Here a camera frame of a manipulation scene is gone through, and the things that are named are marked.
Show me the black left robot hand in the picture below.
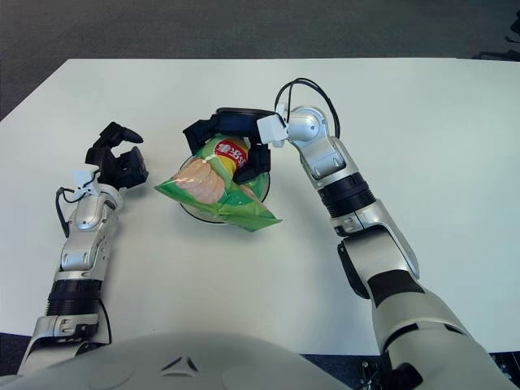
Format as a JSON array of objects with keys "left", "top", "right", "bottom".
[{"left": 84, "top": 120, "right": 150, "bottom": 190}]

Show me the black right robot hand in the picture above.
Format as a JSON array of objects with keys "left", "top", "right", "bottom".
[{"left": 182, "top": 106, "right": 275, "bottom": 184}]

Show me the green potato chip bag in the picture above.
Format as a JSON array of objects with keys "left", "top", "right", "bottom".
[{"left": 154, "top": 133, "right": 284, "bottom": 232}]

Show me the white plate with black rim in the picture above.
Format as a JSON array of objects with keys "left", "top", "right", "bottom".
[{"left": 178, "top": 156, "right": 272, "bottom": 227}]

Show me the grey robot torso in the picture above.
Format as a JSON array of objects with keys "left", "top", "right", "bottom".
[{"left": 0, "top": 329, "right": 358, "bottom": 390}]

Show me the black chair base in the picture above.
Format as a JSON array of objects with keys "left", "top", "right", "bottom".
[{"left": 473, "top": 48, "right": 520, "bottom": 62}]

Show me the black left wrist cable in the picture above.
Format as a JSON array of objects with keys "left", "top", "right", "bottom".
[{"left": 54, "top": 185, "right": 84, "bottom": 240}]

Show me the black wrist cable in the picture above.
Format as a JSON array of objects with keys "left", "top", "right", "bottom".
[
  {"left": 54, "top": 185, "right": 84, "bottom": 240},
  {"left": 274, "top": 77, "right": 341, "bottom": 140}
]

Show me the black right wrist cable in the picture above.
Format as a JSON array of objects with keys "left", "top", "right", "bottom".
[{"left": 274, "top": 77, "right": 341, "bottom": 140}]

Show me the black left elbow cable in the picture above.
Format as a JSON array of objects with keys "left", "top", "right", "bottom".
[{"left": 97, "top": 300, "right": 113, "bottom": 345}]

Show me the black metal bracket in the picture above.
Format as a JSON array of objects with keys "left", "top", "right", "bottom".
[{"left": 359, "top": 359, "right": 385, "bottom": 390}]

